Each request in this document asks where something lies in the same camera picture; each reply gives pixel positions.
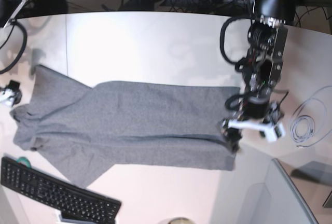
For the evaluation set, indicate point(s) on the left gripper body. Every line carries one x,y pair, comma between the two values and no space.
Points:
251,113

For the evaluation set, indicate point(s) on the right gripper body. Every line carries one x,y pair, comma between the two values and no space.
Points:
11,94

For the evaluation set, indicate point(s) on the grey t-shirt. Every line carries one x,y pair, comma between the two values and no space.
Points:
84,131

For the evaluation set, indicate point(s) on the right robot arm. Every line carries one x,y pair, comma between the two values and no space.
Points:
9,11

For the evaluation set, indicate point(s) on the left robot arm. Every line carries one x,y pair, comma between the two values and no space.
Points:
261,71

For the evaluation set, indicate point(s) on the green tape roll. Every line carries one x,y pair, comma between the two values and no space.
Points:
24,161

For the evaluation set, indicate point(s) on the grey monitor edge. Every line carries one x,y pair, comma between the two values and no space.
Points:
286,204

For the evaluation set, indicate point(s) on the round tan lid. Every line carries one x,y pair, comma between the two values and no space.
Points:
180,220

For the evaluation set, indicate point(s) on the black keyboard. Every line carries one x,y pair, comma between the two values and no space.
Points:
80,203

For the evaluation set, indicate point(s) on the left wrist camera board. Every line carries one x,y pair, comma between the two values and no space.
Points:
274,132

